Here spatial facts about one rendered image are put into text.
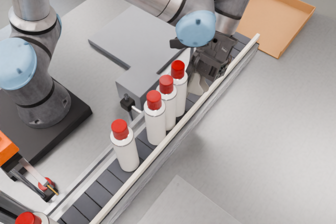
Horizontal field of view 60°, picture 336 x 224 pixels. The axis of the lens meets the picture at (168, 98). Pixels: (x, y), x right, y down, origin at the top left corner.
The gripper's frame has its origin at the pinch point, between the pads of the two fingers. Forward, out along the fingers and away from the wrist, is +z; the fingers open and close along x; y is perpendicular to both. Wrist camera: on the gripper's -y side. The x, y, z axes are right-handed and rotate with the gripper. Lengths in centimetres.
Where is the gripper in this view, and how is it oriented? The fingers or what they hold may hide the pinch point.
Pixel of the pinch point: (185, 92)
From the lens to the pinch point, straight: 82.6
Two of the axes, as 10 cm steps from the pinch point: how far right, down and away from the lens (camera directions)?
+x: 5.4, -2.8, 7.9
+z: -3.1, 8.1, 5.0
